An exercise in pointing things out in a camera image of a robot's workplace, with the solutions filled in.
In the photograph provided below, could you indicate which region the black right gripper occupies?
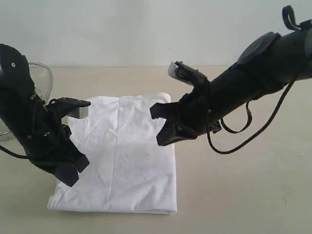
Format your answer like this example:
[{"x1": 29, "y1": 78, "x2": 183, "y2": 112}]
[{"x1": 150, "y1": 86, "x2": 220, "y2": 146}]

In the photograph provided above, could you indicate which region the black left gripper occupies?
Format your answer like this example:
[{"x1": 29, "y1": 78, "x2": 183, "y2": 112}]
[{"x1": 26, "y1": 117, "x2": 90, "y2": 187}]

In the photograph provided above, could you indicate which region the white t-shirt red print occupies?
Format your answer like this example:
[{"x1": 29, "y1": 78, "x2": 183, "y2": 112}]
[{"x1": 47, "y1": 93, "x2": 177, "y2": 214}]

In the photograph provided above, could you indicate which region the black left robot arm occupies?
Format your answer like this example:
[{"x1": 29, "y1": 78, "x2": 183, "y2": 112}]
[{"x1": 0, "y1": 44, "x2": 91, "y2": 187}]

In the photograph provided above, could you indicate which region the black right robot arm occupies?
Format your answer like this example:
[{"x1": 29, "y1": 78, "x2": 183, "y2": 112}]
[{"x1": 150, "y1": 17, "x2": 312, "y2": 146}]

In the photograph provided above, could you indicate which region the round metal mesh basket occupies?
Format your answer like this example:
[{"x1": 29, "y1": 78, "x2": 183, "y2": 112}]
[{"x1": 0, "y1": 62, "x2": 54, "y2": 142}]

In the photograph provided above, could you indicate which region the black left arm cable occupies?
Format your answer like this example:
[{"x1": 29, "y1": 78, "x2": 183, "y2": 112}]
[{"x1": 0, "y1": 145, "x2": 32, "y2": 159}]

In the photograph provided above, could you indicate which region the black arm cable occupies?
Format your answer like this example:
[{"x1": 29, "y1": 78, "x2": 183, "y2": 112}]
[
  {"x1": 0, "y1": 145, "x2": 32, "y2": 159},
  {"x1": 206, "y1": 5, "x2": 312, "y2": 155}
]

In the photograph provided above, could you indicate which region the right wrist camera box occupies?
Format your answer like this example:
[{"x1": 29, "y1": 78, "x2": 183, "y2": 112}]
[{"x1": 168, "y1": 61, "x2": 210, "y2": 87}]

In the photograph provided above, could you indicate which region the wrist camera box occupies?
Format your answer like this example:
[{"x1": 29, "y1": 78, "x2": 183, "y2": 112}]
[
  {"x1": 168, "y1": 61, "x2": 210, "y2": 87},
  {"x1": 46, "y1": 97, "x2": 91, "y2": 119}
]

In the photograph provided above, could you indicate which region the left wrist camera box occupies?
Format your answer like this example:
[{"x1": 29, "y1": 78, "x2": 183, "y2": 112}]
[{"x1": 46, "y1": 97, "x2": 91, "y2": 119}]

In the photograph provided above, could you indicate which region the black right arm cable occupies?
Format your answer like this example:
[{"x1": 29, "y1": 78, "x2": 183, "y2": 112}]
[{"x1": 206, "y1": 5, "x2": 312, "y2": 155}]

